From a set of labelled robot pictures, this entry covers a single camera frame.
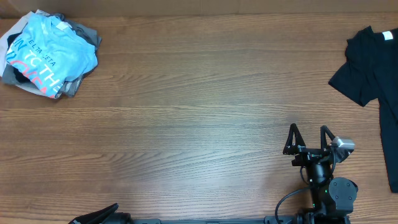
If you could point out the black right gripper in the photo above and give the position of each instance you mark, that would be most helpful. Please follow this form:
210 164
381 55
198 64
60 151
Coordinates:
307 154

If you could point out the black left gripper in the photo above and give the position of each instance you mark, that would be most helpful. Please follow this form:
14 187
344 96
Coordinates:
88 218

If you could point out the light blue t-shirt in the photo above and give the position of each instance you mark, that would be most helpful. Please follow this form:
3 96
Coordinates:
49 53

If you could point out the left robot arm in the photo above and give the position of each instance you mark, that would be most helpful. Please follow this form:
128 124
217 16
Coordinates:
108 215

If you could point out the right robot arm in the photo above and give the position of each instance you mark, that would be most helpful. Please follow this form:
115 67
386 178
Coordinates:
332 197

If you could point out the black t-shirt on right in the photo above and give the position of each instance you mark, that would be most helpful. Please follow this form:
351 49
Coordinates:
370 73

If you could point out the folded black garment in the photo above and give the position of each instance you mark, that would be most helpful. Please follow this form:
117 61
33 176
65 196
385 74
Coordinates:
18 76

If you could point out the folded grey garment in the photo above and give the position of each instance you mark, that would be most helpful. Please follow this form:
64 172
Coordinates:
89 35

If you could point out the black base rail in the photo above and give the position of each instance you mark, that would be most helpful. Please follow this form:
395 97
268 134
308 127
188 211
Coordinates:
211 221

